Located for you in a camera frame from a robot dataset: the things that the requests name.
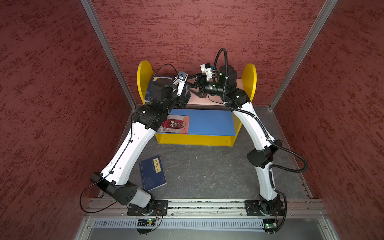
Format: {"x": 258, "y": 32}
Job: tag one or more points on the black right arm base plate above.
{"x": 252, "y": 208}

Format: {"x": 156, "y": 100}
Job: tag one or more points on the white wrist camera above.
{"x": 207, "y": 71}
{"x": 180, "y": 82}

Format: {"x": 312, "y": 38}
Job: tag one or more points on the left aluminium corner profile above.
{"x": 97, "y": 26}

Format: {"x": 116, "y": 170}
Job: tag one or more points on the aluminium corner profile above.
{"x": 97, "y": 26}
{"x": 317, "y": 26}

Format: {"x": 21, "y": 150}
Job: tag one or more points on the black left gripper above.
{"x": 182, "y": 100}

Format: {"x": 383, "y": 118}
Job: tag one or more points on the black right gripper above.
{"x": 201, "y": 77}

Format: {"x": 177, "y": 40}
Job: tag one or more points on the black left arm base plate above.
{"x": 154, "y": 208}

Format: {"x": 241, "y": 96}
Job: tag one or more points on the yellow pink blue bookshelf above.
{"x": 210, "y": 124}

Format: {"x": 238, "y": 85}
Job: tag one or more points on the red Hamlet picture book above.
{"x": 175, "y": 124}

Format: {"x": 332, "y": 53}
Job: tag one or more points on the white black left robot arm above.
{"x": 146, "y": 120}

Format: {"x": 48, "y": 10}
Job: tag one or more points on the left controller circuit board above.
{"x": 146, "y": 223}

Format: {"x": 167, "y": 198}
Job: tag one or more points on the right aluminium corner profile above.
{"x": 317, "y": 26}

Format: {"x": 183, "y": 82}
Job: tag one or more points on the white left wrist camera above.
{"x": 180, "y": 82}

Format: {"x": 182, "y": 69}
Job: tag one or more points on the blue book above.
{"x": 150, "y": 87}
{"x": 152, "y": 173}

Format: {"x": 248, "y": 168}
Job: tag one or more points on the controller circuit board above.
{"x": 270, "y": 224}
{"x": 146, "y": 223}

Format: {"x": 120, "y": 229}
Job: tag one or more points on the right controller circuit board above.
{"x": 270, "y": 224}

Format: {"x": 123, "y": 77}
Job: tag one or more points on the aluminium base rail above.
{"x": 211, "y": 208}

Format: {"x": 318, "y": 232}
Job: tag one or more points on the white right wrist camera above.
{"x": 207, "y": 71}

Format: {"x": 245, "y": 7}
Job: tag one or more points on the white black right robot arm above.
{"x": 223, "y": 82}

